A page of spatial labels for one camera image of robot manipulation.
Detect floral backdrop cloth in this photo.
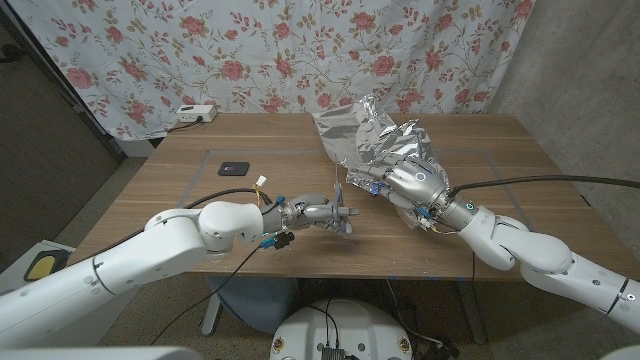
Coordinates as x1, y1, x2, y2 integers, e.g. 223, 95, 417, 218
7, 0, 536, 142

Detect grey table leg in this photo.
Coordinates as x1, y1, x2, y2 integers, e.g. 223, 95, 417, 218
455, 280, 489, 345
201, 288, 222, 337

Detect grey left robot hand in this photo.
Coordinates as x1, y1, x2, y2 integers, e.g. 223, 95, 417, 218
262, 192, 360, 236

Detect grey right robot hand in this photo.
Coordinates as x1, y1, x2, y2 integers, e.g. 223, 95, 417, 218
357, 152, 479, 230

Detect white power strip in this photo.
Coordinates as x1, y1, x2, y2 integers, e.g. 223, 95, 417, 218
175, 104, 218, 124

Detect small black square device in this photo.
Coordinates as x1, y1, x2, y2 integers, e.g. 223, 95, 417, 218
217, 160, 251, 177

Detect grey yellow scissors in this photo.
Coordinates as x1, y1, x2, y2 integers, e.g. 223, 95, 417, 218
330, 162, 354, 236

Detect black power strip cable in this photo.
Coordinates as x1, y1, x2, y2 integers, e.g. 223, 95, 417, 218
167, 116, 204, 134

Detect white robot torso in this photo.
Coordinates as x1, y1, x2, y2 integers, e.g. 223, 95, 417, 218
269, 298, 415, 360

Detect grey stool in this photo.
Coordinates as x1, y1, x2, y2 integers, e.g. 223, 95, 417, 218
209, 275, 301, 335

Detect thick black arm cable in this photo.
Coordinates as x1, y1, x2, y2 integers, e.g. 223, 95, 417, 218
94, 187, 274, 256
447, 174, 640, 198

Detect aluminum foil sheet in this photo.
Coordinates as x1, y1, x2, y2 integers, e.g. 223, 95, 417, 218
312, 93, 451, 231

